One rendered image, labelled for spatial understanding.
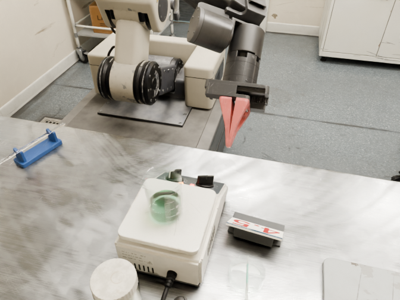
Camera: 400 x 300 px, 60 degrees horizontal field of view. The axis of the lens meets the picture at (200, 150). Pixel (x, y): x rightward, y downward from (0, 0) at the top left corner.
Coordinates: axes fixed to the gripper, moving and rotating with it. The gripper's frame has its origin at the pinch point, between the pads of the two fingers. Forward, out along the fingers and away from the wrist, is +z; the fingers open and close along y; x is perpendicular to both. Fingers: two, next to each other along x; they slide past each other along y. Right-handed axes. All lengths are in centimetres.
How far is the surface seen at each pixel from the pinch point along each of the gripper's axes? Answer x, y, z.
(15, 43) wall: 119, -156, -67
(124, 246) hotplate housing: -6.5, -11.4, 18.5
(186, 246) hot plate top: -7.6, -2.2, 16.6
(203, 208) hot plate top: -3.0, -1.7, 11.1
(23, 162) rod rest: 8.4, -42.3, 8.7
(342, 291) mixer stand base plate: 0.9, 19.8, 19.1
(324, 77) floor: 200, 37, -101
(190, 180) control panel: 6.5, -6.5, 6.7
